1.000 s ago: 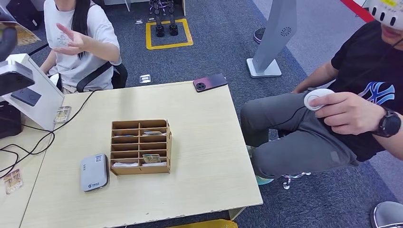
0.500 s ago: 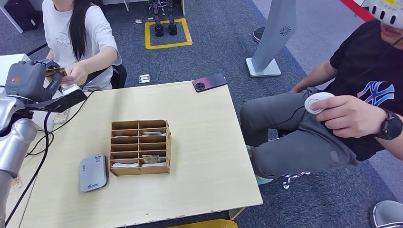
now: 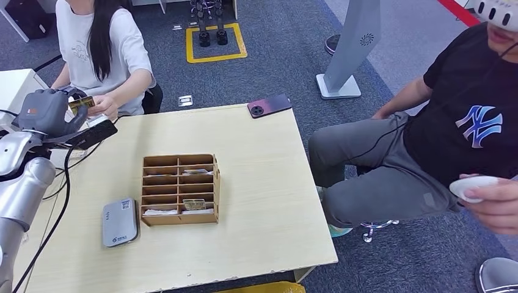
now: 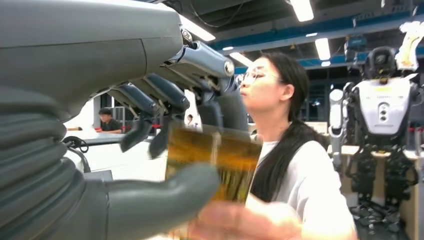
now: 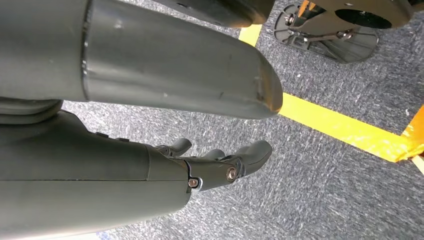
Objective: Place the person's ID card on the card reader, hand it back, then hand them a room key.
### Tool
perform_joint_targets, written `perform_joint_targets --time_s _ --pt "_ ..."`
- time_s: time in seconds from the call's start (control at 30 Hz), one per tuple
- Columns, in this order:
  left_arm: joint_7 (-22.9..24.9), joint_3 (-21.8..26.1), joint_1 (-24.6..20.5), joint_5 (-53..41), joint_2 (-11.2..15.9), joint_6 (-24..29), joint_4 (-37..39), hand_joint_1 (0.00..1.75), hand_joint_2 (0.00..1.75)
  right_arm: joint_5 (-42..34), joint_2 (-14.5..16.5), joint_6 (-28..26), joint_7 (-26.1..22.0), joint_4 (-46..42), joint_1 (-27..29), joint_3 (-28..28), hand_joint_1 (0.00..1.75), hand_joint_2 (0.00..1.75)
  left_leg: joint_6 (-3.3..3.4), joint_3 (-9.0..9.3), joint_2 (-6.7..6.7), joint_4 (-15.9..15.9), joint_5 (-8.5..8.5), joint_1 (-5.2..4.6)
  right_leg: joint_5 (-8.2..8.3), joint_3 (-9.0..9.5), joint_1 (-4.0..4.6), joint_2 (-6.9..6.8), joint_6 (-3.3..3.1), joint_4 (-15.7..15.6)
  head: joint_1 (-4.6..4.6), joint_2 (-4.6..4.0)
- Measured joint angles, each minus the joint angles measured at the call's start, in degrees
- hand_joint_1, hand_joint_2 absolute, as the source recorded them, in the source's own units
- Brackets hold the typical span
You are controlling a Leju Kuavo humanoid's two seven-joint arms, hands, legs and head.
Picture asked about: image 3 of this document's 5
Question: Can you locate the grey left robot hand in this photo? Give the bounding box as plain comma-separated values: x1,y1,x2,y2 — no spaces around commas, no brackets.
12,87,89,139

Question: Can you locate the person's left hand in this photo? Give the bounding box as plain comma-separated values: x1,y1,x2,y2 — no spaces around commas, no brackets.
459,173,518,237
88,95,119,121

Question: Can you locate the autumn print hotel card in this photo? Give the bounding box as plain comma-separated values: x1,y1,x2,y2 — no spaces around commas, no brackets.
68,96,96,116
182,198,207,211

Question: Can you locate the white handheld controller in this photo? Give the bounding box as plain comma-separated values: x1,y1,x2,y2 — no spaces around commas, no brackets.
449,175,500,204

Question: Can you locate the wooden card organizer box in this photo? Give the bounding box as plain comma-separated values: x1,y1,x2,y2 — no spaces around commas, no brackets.
140,153,221,227

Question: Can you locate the person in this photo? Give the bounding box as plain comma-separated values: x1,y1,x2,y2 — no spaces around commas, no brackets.
308,22,518,239
50,0,164,121

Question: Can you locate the grey card reader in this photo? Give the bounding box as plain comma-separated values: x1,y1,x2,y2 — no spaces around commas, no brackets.
101,198,140,248

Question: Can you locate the white desk shelf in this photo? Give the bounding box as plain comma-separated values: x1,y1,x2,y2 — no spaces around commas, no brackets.
0,68,88,161

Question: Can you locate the black office chair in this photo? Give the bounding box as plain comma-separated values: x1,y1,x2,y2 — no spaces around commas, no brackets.
141,82,164,115

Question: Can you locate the grey shoe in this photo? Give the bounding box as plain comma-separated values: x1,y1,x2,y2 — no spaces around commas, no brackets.
475,258,518,293

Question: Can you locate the grey floor stand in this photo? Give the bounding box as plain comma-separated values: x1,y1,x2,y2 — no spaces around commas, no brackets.
315,0,381,100

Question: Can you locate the black equipment case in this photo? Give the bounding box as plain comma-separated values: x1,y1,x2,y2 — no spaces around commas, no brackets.
4,0,53,40

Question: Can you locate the pink black smartphone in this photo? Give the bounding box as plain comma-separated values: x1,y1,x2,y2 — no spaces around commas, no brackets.
247,94,292,120

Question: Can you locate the chrome chair base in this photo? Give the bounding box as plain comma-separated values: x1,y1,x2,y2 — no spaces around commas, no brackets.
361,220,400,244

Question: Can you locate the red barrier strip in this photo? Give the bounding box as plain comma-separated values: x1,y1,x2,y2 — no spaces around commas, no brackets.
437,0,480,27

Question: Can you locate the white VR headset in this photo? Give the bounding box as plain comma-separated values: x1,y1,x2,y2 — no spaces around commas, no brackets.
473,0,518,33

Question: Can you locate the yellow object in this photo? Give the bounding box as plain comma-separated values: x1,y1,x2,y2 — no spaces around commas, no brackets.
216,281,307,293

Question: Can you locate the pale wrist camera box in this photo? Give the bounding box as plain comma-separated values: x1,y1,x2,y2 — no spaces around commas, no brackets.
86,114,109,128

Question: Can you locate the black headset cable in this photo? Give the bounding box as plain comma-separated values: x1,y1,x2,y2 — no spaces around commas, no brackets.
346,40,518,167

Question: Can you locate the black flat wrist mount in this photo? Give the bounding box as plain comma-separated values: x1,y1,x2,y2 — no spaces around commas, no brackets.
44,120,118,150

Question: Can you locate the long black cable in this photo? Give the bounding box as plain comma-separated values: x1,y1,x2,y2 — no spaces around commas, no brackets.
42,116,120,201

